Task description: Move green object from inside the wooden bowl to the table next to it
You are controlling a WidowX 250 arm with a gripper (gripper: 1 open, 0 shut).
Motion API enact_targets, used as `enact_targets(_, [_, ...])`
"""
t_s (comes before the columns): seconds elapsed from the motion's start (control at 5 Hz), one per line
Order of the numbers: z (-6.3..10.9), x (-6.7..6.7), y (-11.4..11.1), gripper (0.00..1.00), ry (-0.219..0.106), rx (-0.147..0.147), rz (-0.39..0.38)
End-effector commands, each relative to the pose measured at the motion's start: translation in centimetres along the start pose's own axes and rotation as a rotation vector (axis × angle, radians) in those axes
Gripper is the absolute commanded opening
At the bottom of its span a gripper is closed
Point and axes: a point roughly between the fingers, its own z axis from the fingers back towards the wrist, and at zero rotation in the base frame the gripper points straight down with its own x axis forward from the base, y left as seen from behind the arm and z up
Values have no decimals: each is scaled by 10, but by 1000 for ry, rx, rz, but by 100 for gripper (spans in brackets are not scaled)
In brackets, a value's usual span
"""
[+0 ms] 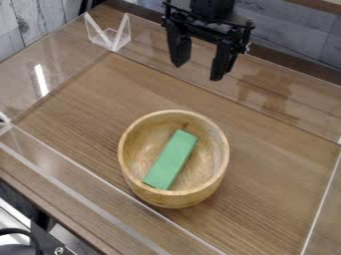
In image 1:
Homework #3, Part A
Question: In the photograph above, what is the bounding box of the clear acrylic enclosure wall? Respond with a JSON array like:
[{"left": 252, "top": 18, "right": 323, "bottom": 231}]
[{"left": 0, "top": 17, "right": 341, "bottom": 255}]

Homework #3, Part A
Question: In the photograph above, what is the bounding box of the clear acrylic corner bracket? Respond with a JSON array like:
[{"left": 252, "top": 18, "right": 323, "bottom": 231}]
[{"left": 84, "top": 13, "right": 131, "bottom": 52}]

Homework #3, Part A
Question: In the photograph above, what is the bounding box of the black cable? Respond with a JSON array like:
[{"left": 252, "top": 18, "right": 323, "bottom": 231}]
[{"left": 0, "top": 227, "right": 34, "bottom": 246}]

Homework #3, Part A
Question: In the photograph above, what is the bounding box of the black metal mount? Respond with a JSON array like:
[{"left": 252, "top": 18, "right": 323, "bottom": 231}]
[{"left": 30, "top": 221, "right": 77, "bottom": 255}]

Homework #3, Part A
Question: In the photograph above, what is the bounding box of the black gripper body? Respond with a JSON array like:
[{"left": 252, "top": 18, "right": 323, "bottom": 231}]
[{"left": 163, "top": 0, "right": 255, "bottom": 54}]

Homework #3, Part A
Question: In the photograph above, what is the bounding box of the round wooden bowl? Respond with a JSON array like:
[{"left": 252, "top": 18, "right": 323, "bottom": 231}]
[{"left": 117, "top": 110, "right": 230, "bottom": 209}]

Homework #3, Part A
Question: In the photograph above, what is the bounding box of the green rectangular block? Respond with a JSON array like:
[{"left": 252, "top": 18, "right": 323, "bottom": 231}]
[{"left": 143, "top": 129, "right": 197, "bottom": 190}]

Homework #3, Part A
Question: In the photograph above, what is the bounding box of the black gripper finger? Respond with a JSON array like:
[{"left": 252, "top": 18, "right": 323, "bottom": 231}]
[
  {"left": 165, "top": 23, "right": 191, "bottom": 68},
  {"left": 210, "top": 40, "right": 238, "bottom": 82}
]

